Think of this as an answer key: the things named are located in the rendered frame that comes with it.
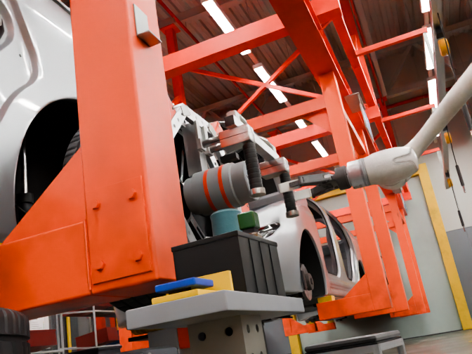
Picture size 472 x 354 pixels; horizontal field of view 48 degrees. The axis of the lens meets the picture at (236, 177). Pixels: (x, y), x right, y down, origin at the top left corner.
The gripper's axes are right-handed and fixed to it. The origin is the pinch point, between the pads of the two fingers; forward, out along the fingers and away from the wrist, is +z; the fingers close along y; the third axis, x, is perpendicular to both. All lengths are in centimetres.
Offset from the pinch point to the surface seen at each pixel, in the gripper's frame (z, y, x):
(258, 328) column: -7, -72, -43
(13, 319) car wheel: 33, -89, -35
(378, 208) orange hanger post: 17, 540, 100
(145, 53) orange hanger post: 12, -67, 23
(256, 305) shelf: -11, -81, -40
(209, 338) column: -1, -80, -44
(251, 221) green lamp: -3, -54, -20
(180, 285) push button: -3, -93, -36
